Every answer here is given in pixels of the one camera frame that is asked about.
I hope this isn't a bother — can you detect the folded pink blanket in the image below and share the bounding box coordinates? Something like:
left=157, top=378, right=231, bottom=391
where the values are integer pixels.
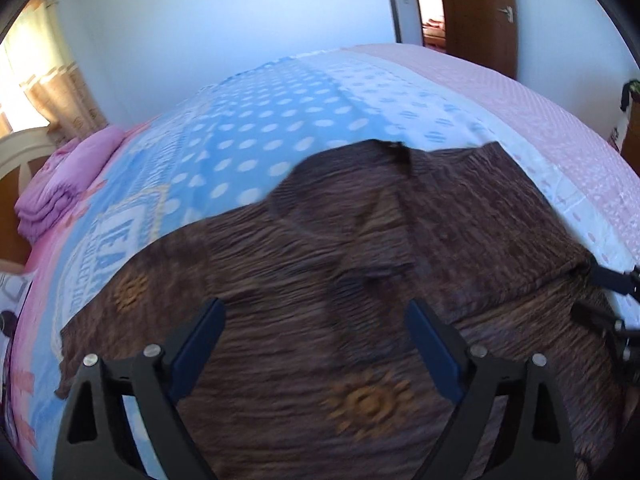
left=14, top=126, right=126, bottom=245

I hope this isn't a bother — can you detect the brown wooden cabinet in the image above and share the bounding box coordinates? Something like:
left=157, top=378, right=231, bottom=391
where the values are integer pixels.
left=620, top=79, right=640, bottom=174

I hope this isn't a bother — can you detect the brown wooden door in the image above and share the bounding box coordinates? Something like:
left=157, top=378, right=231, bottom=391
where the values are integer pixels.
left=442, top=0, right=518, bottom=79

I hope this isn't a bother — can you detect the yellow patterned curtain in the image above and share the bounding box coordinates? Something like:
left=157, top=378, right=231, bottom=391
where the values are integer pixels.
left=1, top=0, right=108, bottom=140

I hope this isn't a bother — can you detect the blue pink polka-dot bedspread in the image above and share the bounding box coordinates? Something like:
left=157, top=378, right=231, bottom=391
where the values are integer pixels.
left=9, top=44, right=639, bottom=479

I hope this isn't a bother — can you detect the silver door handle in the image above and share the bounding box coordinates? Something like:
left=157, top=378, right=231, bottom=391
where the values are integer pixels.
left=499, top=6, right=514, bottom=23

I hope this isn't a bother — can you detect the brown knitted sweater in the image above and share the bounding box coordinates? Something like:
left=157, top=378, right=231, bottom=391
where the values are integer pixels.
left=56, top=141, right=622, bottom=479

